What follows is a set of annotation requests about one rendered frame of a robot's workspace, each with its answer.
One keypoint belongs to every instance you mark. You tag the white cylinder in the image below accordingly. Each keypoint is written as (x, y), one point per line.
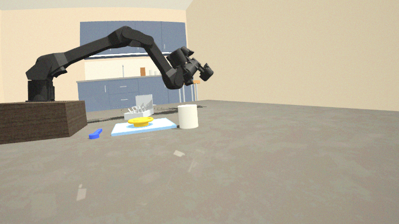
(188, 116)

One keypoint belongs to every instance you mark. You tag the white dish rack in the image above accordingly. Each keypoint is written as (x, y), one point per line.
(144, 107)

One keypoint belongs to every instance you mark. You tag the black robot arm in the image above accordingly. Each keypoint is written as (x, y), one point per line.
(174, 75)

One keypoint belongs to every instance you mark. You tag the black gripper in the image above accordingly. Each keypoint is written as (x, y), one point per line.
(205, 72)

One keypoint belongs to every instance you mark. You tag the yellow plate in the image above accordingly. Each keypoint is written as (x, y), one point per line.
(140, 122)

